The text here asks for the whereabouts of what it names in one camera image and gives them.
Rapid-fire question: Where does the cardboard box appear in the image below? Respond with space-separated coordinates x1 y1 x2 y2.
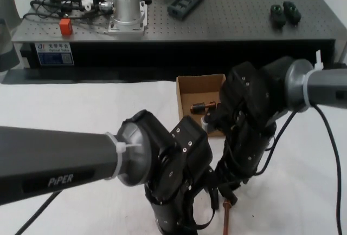
175 74 227 138

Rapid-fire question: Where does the small orange box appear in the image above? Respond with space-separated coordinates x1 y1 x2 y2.
59 18 73 36

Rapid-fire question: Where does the metal bench with holes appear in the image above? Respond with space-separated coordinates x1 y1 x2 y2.
5 0 347 84

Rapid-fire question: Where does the black slotted tray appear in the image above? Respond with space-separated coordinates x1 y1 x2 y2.
167 0 206 19

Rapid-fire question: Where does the silver-white machine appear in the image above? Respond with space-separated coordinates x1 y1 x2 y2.
107 0 149 40

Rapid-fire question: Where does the copper bolt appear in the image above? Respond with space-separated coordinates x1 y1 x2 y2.
221 201 234 235

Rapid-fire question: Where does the blue label sticker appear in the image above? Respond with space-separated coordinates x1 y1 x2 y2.
36 42 74 67

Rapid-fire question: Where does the white cable tie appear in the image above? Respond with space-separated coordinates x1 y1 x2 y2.
301 50 325 109
104 132 143 180

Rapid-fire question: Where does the thin black cable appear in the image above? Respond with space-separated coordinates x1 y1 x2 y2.
258 109 297 174

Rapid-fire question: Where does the black cable bundle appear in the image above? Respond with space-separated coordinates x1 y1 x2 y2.
22 0 114 23

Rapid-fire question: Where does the long black cable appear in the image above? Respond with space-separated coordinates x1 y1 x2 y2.
311 103 343 235

